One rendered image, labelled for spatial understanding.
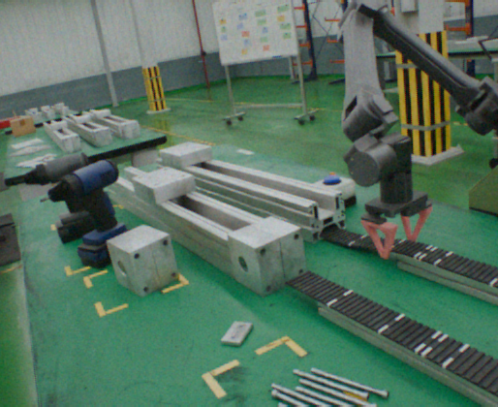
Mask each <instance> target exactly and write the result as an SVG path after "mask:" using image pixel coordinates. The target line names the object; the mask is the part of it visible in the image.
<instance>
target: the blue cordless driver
mask: <svg viewBox="0 0 498 407"><path fill-rule="evenodd" d="M117 179H118V167H117V166H116V164H115V163H114V162H113V161H112V160H111V159H106V160H102V161H98V162H96V163H94V164H91V165H88V166H86V167H84V168H81V169H79V170H77V171H74V172H71V173H69V174H68V175H65V176H63V177H60V179H58V181H57V183H56V184H55V185H53V187H52V188H50V189H49V190H48V191H47V196H46V197H44V198H42V199H40V202H41V203H42V202H44V201H47V200H48V199H50V200H51V201H52V202H54V203H59V202H66V203H71V202H74V201H76V200H77V199H82V198H83V200H82V201H81V202H82V204H83V206H84V210H85V211H86V212H89V214H90V216H91V218H92V222H93V224H94V226H95V229H96V230H94V231H93V232H91V233H88V234H86V235H84V236H83V237H82V242H83V244H81V245H79V246H78V250H77V252H78V256H79V257H80V258H81V260H82V262H83V264H84V265H85V266H92V267H95V268H104V267H105V266H106V265H110V264H111V263H112V260H111V256H110V253H109V249H108V245H107V240H109V239H111V238H113V237H117V236H119V235H122V234H125V233H127V232H129V231H131V229H127V227H126V225H125V224H124V223H117V220H116V217H115V214H116V211H115V209H114V207H113V205H112V203H111V201H110V199H109V195H108V191H104V190H103V189H104V188H107V187H109V186H110V185H111V184H113V183H115V182H116V181H117Z"/></svg>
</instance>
